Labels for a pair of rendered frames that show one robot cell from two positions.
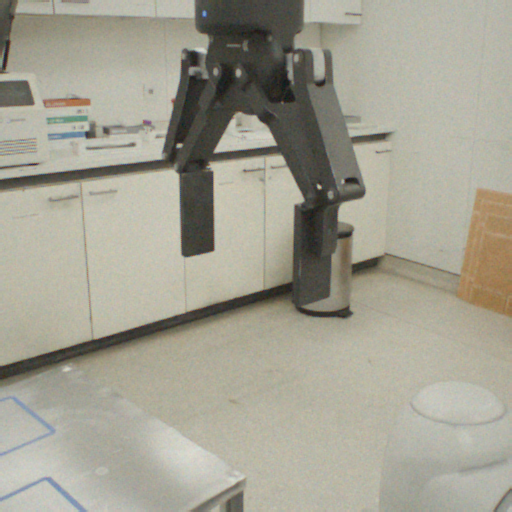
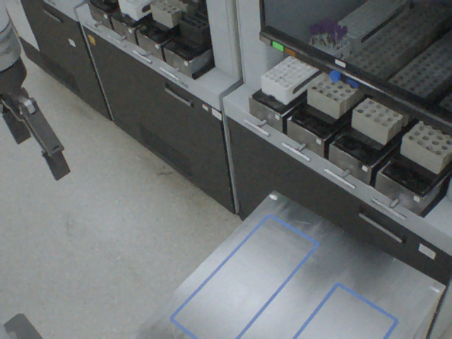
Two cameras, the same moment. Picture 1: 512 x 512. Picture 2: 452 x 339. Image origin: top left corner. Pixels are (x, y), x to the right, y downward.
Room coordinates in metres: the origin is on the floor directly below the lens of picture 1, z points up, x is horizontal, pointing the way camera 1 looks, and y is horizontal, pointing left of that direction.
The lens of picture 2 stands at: (1.19, 0.34, 1.88)
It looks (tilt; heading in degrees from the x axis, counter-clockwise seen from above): 47 degrees down; 181
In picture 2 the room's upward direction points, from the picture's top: 8 degrees counter-clockwise
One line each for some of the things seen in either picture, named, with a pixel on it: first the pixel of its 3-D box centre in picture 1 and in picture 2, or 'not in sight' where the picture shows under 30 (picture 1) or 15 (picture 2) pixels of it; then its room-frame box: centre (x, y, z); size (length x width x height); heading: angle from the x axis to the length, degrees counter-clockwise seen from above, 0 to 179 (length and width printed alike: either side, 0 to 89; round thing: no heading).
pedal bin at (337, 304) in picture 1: (324, 267); not in sight; (3.29, -0.40, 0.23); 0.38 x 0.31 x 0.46; 39
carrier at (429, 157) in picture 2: not in sight; (422, 153); (0.28, 0.81, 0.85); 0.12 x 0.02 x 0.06; 38
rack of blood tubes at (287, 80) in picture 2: not in sight; (306, 67); (-0.14, 0.59, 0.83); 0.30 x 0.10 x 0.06; 129
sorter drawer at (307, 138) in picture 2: not in sight; (374, 80); (-0.11, 0.80, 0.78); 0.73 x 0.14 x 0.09; 129
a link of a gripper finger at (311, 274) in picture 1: (312, 252); (17, 126); (0.42, -0.04, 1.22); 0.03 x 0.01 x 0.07; 129
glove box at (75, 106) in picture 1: (63, 104); not in sight; (3.16, 0.89, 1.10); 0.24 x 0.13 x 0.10; 128
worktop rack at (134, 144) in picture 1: (107, 146); not in sight; (2.95, 0.65, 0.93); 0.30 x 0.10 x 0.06; 121
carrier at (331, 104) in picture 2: not in sight; (325, 102); (0.04, 0.61, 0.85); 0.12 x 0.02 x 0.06; 40
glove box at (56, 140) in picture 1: (57, 139); not in sight; (3.14, 0.93, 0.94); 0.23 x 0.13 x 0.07; 134
